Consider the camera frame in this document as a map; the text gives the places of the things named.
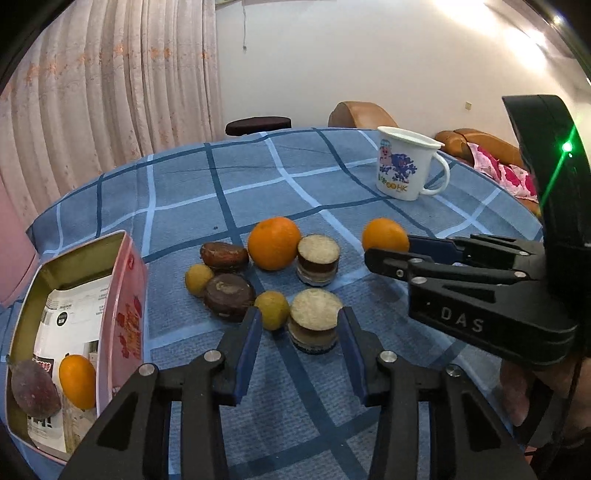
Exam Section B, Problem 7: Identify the dark purple passion fruit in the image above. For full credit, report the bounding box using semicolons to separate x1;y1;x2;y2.
10;360;62;420

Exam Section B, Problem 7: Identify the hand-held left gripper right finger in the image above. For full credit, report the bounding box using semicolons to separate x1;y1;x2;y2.
337;305;539;480

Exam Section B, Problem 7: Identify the pink floral curtain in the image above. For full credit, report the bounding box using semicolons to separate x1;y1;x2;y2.
0;0;227;232

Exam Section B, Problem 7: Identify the small orange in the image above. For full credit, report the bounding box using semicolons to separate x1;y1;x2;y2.
362;218;410;254
58;354;98;411

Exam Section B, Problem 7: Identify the brown chair back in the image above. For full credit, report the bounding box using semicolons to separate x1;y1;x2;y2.
328;102;399;130

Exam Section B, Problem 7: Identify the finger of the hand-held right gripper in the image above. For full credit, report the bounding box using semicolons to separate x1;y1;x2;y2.
364;247;542;289
407;233;548;266

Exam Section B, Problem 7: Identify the person's right hand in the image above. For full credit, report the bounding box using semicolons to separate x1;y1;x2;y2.
499;357;591;457

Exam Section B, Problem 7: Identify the blue plaid tablecloth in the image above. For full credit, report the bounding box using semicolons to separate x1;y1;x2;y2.
0;127;546;480

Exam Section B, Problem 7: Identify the small yellow fruit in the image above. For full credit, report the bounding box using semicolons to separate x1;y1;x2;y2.
185;264;215;297
254;291;291;331

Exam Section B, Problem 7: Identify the pink floral cushion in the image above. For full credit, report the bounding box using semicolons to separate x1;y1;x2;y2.
466;142;541;202

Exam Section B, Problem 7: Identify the dark brown round fruit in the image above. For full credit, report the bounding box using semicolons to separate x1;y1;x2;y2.
204;274;256;322
200;242;250;271

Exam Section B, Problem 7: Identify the brown leather sofa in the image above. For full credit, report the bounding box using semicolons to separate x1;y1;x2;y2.
434;129;525;168

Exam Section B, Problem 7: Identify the cut brown fruit cylinder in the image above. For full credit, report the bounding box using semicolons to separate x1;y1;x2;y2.
288;288;343;355

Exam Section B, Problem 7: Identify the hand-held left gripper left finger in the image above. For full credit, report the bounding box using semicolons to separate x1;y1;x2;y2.
58;305;264;480

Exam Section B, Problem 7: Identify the pink tin box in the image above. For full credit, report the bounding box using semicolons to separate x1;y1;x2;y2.
4;230;149;462

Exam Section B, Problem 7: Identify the dark round stool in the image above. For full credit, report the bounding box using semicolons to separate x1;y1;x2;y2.
225;117;293;137

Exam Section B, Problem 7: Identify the printed white paper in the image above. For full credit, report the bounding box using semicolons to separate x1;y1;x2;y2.
27;274;114;454

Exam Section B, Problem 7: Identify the round cake rear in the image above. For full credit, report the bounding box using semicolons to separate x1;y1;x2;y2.
296;234;341;288

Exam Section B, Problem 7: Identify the large orange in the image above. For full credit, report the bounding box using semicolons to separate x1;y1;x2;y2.
248;217;302;271

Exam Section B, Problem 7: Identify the white printed mug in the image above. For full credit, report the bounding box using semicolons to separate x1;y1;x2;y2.
374;126;451;202

